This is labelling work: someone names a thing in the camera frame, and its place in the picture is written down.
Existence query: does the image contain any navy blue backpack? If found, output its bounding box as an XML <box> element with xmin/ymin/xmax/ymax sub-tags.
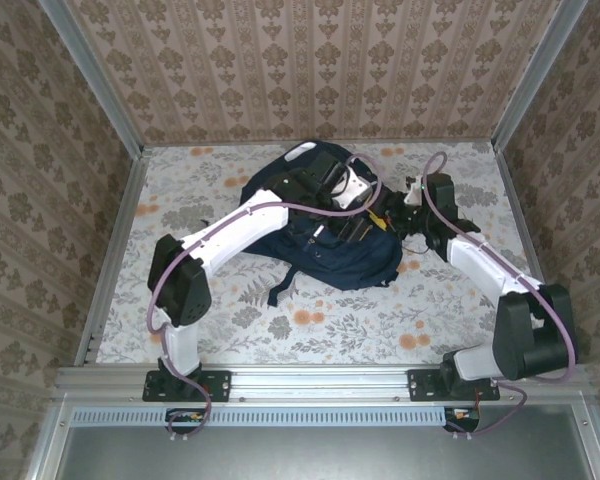
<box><xmin>239</xmin><ymin>140</ymin><xmax>404</xmax><ymax>309</ymax></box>

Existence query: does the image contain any floral table cloth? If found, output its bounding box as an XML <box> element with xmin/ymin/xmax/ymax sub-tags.
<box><xmin>97</xmin><ymin>142</ymin><xmax>559</xmax><ymax>365</ymax></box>

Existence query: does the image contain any grey metal panel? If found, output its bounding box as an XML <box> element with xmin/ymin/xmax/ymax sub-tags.
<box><xmin>54</xmin><ymin>404</ymin><xmax>599</xmax><ymax>480</ymax></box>

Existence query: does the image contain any aluminium side frame rail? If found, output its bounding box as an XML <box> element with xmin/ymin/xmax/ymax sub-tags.
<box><xmin>494</xmin><ymin>144</ymin><xmax>572</xmax><ymax>365</ymax></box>
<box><xmin>74</xmin><ymin>149</ymin><xmax>151</xmax><ymax>366</ymax></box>

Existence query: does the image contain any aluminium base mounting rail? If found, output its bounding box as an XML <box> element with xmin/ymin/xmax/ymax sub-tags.
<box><xmin>54</xmin><ymin>363</ymin><xmax>590</xmax><ymax>402</ymax></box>

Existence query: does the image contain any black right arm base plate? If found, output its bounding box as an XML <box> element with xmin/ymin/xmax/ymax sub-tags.
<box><xmin>407</xmin><ymin>368</ymin><xmax>501</xmax><ymax>404</ymax></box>

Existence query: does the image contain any aluminium frame post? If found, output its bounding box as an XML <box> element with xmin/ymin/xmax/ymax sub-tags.
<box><xmin>492</xmin><ymin>0</ymin><xmax>590</xmax><ymax>154</ymax></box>
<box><xmin>37</xmin><ymin>0</ymin><xmax>145</xmax><ymax>157</ymax></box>

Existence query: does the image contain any grey slotted cable duct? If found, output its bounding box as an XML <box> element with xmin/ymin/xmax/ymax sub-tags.
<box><xmin>71</xmin><ymin>405</ymin><xmax>483</xmax><ymax>428</ymax></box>

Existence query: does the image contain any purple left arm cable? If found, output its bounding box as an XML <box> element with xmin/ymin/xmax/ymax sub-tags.
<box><xmin>147</xmin><ymin>153</ymin><xmax>384</xmax><ymax>444</ymax></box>

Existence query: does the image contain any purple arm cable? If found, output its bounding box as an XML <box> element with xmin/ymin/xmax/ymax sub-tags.
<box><xmin>147</xmin><ymin>153</ymin><xmax>384</xmax><ymax>444</ymax></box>
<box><xmin>422</xmin><ymin>152</ymin><xmax>579</xmax><ymax>441</ymax></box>

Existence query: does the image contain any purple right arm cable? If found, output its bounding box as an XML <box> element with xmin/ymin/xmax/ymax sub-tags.
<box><xmin>422</xmin><ymin>152</ymin><xmax>579</xmax><ymax>441</ymax></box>

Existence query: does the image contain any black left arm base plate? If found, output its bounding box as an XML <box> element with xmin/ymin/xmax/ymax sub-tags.
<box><xmin>142</xmin><ymin>368</ymin><xmax>232</xmax><ymax>404</ymax></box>

